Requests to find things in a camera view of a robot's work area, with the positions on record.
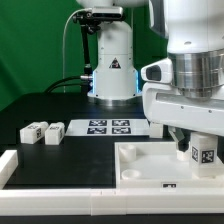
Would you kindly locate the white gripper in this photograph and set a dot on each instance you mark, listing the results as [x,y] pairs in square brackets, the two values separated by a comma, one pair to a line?
[163,104]

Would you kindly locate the white square table top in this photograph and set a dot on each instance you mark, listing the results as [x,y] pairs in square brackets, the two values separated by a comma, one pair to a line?
[161,165]

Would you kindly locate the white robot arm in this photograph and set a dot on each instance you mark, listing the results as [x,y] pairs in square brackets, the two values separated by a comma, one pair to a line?
[184,91]

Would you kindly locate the white sheet with markers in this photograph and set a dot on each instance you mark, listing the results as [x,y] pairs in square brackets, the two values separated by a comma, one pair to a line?
[108,127]

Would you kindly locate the black camera on stand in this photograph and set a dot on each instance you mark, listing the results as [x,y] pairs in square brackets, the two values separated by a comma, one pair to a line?
[89,20]

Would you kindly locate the white U-shaped obstacle frame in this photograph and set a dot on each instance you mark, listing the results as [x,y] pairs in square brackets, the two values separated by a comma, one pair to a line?
[99,201]

